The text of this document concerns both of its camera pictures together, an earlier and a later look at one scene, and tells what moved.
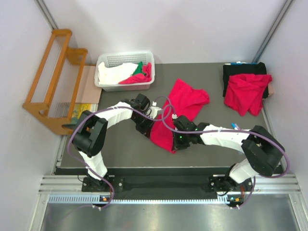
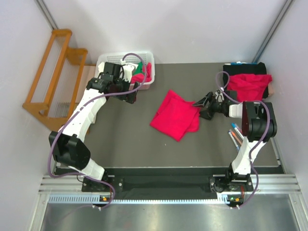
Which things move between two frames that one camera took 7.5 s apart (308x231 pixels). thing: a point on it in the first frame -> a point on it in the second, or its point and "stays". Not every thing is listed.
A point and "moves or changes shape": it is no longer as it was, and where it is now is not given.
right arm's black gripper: (177, 146) -> (207, 114)
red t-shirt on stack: (245, 92) stays
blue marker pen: (235, 126) stays
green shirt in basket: (139, 70) stays
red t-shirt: (185, 100) moves or changes shape
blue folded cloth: (236, 63) stays
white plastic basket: (134, 58) stays
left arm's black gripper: (143, 126) -> (131, 94)
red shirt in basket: (140, 78) stays
